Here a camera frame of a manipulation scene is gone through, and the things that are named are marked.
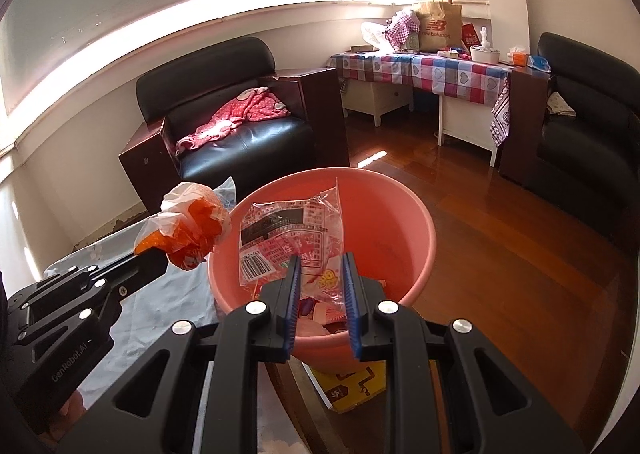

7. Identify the person's left hand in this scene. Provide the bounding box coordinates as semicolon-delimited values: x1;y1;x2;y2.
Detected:
37;391;90;454

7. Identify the white plastic bag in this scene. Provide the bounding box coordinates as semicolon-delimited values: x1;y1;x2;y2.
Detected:
361;21;396;51

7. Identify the yellow cardboard box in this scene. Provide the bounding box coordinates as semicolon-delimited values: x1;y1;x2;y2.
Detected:
312;364;388;414

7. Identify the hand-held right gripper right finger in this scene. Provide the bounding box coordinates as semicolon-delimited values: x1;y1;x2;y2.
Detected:
341;251;586;454

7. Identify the clear printed snack bag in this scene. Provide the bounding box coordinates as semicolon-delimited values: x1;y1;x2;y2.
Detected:
239;178;347;295

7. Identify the white drawer cabinet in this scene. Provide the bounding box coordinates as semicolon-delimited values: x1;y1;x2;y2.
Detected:
342;79;415;127

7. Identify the brown paper bag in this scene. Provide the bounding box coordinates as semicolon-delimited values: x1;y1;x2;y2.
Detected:
416;1;463;54

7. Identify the beige cloth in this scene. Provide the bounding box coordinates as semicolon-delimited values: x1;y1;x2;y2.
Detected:
546;91;577;117

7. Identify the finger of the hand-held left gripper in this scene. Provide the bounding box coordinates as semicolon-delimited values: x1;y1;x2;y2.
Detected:
5;249;168;350

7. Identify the pink plastic basin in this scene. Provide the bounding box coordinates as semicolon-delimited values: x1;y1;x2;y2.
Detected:
207;167;435;375

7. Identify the clear blue plastic bag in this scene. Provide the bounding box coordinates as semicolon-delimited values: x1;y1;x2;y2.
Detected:
215;176;238;210

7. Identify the white tissue container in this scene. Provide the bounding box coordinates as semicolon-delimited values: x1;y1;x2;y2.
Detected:
470;46;502;65

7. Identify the black leather armchair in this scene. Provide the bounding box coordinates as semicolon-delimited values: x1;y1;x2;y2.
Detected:
119;36;350;215
500;32;640;250

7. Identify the checkered cloth covered table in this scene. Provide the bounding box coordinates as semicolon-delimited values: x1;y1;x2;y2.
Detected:
330;52;512;147

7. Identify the white table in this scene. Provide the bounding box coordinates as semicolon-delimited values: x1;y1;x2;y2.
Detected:
437;93;501;167

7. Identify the pink patterned blanket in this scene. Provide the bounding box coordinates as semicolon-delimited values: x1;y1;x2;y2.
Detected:
175;88;291;157

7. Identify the orange plastic bag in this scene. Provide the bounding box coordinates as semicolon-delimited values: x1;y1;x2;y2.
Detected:
134;181;232;271

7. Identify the white cloth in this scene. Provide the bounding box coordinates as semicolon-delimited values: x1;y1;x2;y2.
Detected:
42;176;238;402

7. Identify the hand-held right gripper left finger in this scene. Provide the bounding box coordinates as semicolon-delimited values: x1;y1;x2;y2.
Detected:
57;254;303;454

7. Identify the red checkered cloth bag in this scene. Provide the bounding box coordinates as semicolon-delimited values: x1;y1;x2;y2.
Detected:
385;10;421;52

